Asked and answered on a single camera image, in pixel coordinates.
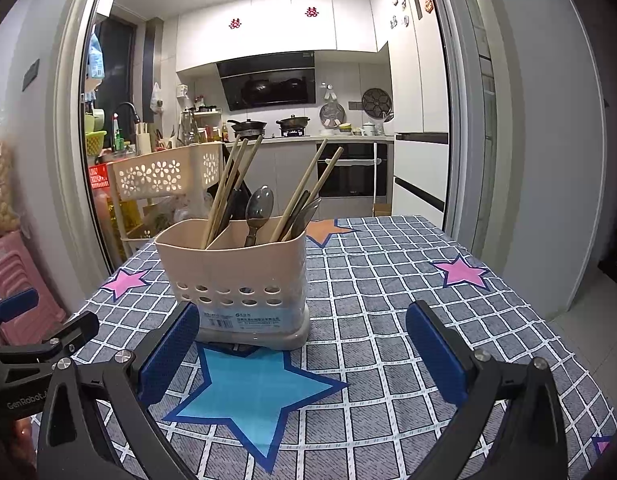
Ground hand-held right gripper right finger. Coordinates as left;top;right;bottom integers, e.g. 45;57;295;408
405;301;569;480

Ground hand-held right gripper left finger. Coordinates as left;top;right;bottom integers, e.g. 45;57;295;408
37;301;202;480

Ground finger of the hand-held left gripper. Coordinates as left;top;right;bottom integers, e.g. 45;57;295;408
0;288;39;333
0;311;100;366

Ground beige plastic utensil holder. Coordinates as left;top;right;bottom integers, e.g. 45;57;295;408
154;217;311;350

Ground dark grey table knife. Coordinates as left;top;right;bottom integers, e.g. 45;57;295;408
227;187;246;224
280;190;310;241

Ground blue patterned wooden chopstick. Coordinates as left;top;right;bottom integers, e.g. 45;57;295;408
282;147;344;240

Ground stack of pink stools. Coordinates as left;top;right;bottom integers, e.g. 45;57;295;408
0;232;68;347

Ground grey checked star tablecloth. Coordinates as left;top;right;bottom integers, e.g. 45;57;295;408
31;215;617;480

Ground yellow oil bottle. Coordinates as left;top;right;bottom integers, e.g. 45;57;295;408
105;194;127;257

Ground clear bag of beans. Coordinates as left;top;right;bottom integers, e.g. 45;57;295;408
0;140;22;242

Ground red printed sign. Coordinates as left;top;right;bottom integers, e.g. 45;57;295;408
88;163;112;190

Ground beige flower-cut cart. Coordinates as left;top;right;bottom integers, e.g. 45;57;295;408
107;142;224;262

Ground green plastic basket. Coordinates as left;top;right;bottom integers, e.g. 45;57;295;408
84;129;108;157

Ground black built-in oven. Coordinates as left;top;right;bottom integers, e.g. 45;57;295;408
315;142;389;199

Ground black kitchen faucet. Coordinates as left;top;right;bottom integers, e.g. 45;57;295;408
113;102;141;137

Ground white countertop spice rack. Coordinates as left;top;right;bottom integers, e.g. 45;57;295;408
180;107;224;144

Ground black wok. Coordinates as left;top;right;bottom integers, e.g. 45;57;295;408
227;118;268;137

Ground white refrigerator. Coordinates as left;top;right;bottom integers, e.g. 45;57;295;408
371;0;452;232

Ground grey round steamer plate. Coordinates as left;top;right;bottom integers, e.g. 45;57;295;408
319;102;345;130

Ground black cooking pot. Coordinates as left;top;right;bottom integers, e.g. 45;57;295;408
276;114;312;134

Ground blue hanging bag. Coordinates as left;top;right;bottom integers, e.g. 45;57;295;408
85;30;106;82

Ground black range hood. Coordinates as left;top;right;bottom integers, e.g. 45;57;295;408
216;50;317;112

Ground white upper cabinets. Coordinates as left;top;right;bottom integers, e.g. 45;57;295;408
175;0;379;74

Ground dark wall switch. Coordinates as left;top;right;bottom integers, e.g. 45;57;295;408
23;58;41;92

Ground dark round wall rack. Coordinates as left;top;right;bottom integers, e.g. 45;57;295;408
361;87;393;119

